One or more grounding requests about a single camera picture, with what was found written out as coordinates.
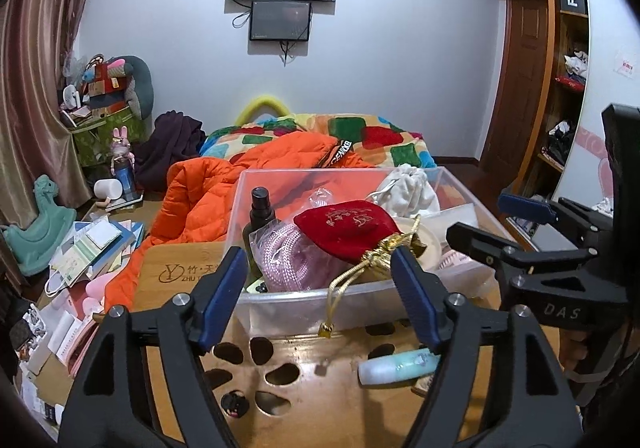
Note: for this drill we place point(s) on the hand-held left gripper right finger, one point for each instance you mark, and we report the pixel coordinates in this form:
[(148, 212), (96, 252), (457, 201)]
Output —
[(415, 298)]

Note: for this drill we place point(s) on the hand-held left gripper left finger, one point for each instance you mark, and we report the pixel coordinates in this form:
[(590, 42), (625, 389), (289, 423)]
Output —
[(222, 298)]

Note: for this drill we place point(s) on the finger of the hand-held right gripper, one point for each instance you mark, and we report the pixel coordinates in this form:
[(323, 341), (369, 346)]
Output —
[(480, 243), (525, 209)]

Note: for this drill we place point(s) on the clear plastic storage box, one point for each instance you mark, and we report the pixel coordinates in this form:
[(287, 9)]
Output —
[(300, 303)]

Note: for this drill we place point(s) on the white cloth pouch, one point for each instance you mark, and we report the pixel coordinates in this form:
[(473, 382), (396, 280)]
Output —
[(412, 193)]

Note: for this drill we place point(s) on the wooden desktop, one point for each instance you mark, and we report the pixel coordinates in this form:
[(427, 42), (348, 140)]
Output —
[(310, 363)]

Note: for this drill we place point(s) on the white tube with teal band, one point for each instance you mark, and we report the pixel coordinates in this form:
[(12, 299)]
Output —
[(390, 368)]

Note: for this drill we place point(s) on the dark green spray bottle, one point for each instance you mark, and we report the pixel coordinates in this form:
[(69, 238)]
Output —
[(260, 223)]

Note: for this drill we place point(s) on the orange puffer jacket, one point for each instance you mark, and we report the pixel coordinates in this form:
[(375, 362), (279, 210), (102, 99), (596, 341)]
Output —
[(200, 198)]

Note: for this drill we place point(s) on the small black cap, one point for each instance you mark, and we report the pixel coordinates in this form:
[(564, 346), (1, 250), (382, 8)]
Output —
[(235, 404)]

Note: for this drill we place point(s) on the wooden bookshelf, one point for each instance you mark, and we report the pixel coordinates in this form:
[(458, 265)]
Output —
[(547, 77)]

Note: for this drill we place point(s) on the colourful patchwork blanket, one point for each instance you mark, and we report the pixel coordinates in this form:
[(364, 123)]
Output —
[(385, 135)]

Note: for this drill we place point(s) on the pile of papers and books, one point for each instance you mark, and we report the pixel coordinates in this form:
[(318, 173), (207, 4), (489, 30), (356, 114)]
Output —
[(85, 253)]

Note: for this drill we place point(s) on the white cup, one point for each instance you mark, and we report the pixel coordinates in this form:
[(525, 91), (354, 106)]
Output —
[(107, 192)]

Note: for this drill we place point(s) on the bunny topped drink bottle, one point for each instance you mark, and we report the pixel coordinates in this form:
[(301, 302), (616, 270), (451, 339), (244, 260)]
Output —
[(122, 172)]

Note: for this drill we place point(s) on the dark purple cloth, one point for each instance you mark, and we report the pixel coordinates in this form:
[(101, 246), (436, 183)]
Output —
[(170, 142)]

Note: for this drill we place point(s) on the teal rocking horse toy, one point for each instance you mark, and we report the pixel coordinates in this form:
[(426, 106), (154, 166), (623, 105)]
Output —
[(40, 233)]

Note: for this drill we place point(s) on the yellow pillow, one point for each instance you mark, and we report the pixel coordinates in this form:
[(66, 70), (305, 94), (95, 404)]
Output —
[(260, 103)]

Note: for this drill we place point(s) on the green storage box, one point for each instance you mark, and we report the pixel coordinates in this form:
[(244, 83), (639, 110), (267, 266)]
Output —
[(95, 142)]

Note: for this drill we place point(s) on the red patchwork box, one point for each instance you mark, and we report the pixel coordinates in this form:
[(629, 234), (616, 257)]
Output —
[(102, 77)]

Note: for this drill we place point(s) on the small white desk fan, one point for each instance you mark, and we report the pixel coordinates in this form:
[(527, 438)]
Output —
[(72, 96)]

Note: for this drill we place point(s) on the pink brown curtain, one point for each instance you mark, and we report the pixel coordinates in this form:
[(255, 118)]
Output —
[(30, 102)]

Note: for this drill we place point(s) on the small black wall monitor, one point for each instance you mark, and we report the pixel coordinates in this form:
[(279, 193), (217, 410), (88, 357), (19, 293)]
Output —
[(280, 20)]

